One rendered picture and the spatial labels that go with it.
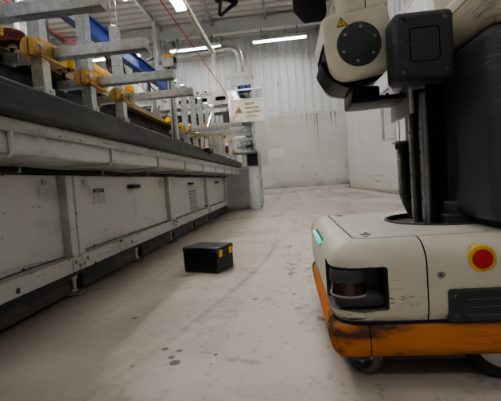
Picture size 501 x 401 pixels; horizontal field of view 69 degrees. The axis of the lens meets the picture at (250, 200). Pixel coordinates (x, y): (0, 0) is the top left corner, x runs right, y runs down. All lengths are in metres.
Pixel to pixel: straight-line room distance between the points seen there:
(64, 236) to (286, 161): 10.30
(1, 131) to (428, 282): 1.02
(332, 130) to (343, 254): 11.07
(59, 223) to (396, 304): 1.28
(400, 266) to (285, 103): 11.20
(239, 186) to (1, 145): 4.59
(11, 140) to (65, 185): 0.57
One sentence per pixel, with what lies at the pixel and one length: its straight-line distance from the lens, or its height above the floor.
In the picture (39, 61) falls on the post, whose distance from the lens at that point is 1.23.
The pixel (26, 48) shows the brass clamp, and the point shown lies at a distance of 1.23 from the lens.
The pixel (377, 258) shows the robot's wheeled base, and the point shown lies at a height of 0.25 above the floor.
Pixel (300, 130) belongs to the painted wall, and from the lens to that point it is 11.70.
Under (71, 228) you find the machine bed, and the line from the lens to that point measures 1.63.
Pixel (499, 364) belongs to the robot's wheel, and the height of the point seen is 0.03.
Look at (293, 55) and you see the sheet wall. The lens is 12.22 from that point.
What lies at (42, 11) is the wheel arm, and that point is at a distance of 0.99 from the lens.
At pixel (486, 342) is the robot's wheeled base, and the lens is 0.85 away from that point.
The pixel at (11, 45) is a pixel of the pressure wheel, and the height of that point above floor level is 0.87.
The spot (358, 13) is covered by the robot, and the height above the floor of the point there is 0.80.
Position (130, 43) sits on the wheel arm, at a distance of 1.17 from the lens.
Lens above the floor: 0.42
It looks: 3 degrees down
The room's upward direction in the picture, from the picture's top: 4 degrees counter-clockwise
